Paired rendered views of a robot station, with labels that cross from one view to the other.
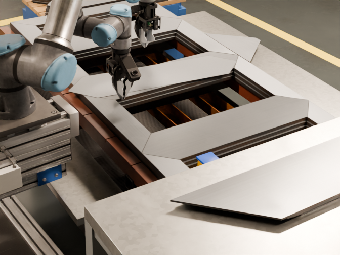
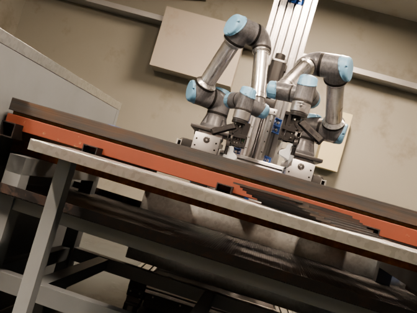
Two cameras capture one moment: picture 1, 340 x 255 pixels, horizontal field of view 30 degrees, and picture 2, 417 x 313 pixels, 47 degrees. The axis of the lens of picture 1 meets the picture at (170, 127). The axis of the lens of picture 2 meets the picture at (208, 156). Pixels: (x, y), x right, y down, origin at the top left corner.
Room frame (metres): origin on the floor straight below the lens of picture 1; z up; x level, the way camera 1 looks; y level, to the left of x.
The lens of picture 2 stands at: (3.45, -1.45, 0.78)
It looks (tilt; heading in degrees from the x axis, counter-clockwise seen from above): 3 degrees up; 132
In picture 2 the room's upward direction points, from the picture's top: 16 degrees clockwise
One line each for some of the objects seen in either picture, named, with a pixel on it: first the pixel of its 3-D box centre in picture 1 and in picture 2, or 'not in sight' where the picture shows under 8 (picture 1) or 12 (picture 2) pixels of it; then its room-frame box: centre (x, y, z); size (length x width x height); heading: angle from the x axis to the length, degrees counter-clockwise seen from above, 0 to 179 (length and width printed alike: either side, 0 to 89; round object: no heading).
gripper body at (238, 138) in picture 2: (119, 60); (237, 134); (2.10, 0.20, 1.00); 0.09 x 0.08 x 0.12; 34
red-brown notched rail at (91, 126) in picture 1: (78, 110); not in sight; (2.08, 0.36, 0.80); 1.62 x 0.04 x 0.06; 34
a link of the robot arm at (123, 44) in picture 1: (120, 41); (241, 116); (2.09, 0.19, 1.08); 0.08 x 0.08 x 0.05
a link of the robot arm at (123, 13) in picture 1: (120, 21); (246, 99); (2.09, 0.19, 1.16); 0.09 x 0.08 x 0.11; 159
